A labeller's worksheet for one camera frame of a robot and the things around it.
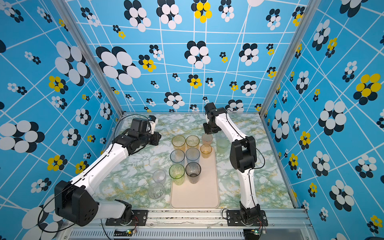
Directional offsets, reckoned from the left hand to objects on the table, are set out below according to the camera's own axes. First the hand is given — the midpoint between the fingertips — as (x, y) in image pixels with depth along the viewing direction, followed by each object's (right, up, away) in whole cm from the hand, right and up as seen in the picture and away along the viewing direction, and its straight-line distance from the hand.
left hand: (160, 134), depth 83 cm
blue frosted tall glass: (+18, -12, +6) cm, 22 cm away
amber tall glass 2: (+18, -5, +8) cm, 20 cm away
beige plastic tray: (+24, -33, -2) cm, 41 cm away
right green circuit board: (+46, -46, -13) cm, 66 cm away
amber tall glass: (+9, -5, +9) cm, 14 cm away
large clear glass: (-2, -31, -1) cm, 31 cm away
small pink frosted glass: (+28, -4, +21) cm, 35 cm away
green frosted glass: (+38, -8, +15) cm, 41 cm away
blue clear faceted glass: (+9, -13, +6) cm, 17 cm away
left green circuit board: (-15, -47, -11) cm, 51 cm away
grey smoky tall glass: (+18, -18, -8) cm, 27 cm away
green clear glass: (+9, -21, 0) cm, 23 cm away
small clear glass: (-2, -25, +4) cm, 25 cm away
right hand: (+30, +1, +14) cm, 33 cm away
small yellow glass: (+26, -10, +11) cm, 30 cm away
